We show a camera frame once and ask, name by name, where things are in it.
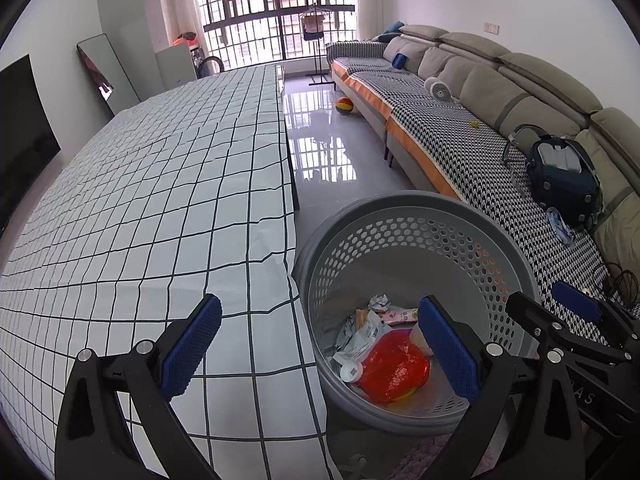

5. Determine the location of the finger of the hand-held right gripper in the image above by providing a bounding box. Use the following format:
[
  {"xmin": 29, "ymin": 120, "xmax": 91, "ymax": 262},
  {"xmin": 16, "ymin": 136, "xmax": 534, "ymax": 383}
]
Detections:
[
  {"xmin": 505, "ymin": 291, "xmax": 631, "ymax": 365},
  {"xmin": 551, "ymin": 281, "xmax": 640, "ymax": 348}
]

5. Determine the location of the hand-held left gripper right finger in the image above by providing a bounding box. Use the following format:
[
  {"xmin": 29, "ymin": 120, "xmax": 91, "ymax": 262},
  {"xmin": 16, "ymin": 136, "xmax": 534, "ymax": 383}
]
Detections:
[{"xmin": 417, "ymin": 295, "xmax": 586, "ymax": 480}]

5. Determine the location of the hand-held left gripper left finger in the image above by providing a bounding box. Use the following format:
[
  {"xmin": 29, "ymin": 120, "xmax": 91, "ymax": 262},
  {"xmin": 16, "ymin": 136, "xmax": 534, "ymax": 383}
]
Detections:
[{"xmin": 54, "ymin": 294, "xmax": 223, "ymax": 480}]

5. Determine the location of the red plastic bag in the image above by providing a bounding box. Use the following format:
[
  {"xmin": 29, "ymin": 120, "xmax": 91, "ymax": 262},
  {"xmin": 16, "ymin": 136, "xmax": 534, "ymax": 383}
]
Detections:
[{"xmin": 357, "ymin": 330, "xmax": 432, "ymax": 405}]

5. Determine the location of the pink snack packet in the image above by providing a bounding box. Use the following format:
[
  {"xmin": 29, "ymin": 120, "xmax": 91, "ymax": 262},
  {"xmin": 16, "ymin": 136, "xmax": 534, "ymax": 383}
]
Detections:
[{"xmin": 382, "ymin": 307, "xmax": 420, "ymax": 326}]

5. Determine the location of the light blue white packet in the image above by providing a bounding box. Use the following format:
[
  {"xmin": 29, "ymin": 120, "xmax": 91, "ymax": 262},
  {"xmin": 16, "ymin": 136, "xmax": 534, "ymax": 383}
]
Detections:
[{"xmin": 332, "ymin": 310, "xmax": 393, "ymax": 366}]

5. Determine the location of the silver wrapper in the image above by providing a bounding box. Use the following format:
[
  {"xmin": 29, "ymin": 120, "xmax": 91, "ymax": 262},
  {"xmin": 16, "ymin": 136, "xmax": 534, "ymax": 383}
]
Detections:
[{"xmin": 325, "ymin": 320, "xmax": 361, "ymax": 356}]

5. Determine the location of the grey perforated plastic basket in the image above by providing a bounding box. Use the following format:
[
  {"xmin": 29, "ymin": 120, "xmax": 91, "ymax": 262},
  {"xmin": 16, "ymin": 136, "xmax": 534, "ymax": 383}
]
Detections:
[{"xmin": 291, "ymin": 190, "xmax": 543, "ymax": 433}]

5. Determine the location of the blue face mask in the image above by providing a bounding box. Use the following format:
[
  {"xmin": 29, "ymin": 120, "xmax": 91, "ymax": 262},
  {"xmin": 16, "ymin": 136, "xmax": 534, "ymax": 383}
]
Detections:
[{"xmin": 546, "ymin": 206, "xmax": 576, "ymax": 246}]

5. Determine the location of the dark blue backpack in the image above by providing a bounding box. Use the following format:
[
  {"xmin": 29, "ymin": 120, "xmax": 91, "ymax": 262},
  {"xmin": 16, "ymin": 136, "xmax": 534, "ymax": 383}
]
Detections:
[{"xmin": 525, "ymin": 137, "xmax": 603, "ymax": 228}]

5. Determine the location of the white black checkered tablecloth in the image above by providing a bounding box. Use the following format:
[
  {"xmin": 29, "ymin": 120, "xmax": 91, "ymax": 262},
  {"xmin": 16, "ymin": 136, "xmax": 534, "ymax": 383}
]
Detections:
[{"xmin": 0, "ymin": 63, "xmax": 331, "ymax": 480}]

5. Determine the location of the houndstooth sofa cover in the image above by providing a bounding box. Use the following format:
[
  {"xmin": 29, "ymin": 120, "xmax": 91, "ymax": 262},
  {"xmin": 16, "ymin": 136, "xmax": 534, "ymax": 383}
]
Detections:
[{"xmin": 326, "ymin": 40, "xmax": 626, "ymax": 313}]

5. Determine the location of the grey sofa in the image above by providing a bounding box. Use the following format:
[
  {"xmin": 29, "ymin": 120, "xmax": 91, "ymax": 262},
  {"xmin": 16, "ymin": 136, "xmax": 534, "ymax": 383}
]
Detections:
[{"xmin": 326, "ymin": 24, "xmax": 640, "ymax": 321}]

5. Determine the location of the black flat television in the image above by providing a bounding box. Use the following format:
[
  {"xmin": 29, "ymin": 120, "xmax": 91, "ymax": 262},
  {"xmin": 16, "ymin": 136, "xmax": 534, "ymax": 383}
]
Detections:
[{"xmin": 0, "ymin": 54, "xmax": 62, "ymax": 238}]

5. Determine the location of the black round hoop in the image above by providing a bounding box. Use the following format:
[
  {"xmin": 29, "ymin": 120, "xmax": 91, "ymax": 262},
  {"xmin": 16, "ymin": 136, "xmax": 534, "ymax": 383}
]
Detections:
[{"xmin": 199, "ymin": 55, "xmax": 226, "ymax": 78}]

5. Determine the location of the white cabinet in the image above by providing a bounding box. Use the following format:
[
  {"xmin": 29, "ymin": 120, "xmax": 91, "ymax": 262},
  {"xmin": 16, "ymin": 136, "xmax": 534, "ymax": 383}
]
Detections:
[{"xmin": 155, "ymin": 42, "xmax": 197, "ymax": 86}]

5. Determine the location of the black framed standing mirror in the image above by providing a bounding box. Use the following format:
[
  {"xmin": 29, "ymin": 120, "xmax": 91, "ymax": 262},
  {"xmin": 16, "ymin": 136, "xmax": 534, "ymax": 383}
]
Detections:
[{"xmin": 76, "ymin": 33, "xmax": 142, "ymax": 120}]

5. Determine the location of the black clothes stand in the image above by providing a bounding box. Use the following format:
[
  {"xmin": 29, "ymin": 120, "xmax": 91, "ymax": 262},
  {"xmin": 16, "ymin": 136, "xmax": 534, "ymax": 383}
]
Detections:
[{"xmin": 300, "ymin": 5, "xmax": 333, "ymax": 85}]

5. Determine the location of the teal blue cloth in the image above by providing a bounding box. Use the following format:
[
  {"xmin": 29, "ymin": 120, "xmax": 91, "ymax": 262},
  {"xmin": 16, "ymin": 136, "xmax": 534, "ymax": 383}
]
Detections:
[{"xmin": 377, "ymin": 21, "xmax": 406, "ymax": 43}]

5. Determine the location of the black window grille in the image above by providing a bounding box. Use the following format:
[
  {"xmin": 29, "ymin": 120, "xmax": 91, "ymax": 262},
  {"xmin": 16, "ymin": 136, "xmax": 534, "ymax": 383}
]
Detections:
[{"xmin": 192, "ymin": 0, "xmax": 358, "ymax": 73}]

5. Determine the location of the pink garment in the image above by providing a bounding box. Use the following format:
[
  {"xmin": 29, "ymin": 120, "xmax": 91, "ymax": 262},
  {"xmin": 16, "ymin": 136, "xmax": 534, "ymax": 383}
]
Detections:
[{"xmin": 302, "ymin": 12, "xmax": 326, "ymax": 41}]

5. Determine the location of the white sheer curtain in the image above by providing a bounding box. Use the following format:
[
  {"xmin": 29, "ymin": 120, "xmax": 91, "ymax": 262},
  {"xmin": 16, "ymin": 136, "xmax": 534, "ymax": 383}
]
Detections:
[
  {"xmin": 155, "ymin": 0, "xmax": 196, "ymax": 46},
  {"xmin": 356, "ymin": 0, "xmax": 396, "ymax": 41}
]

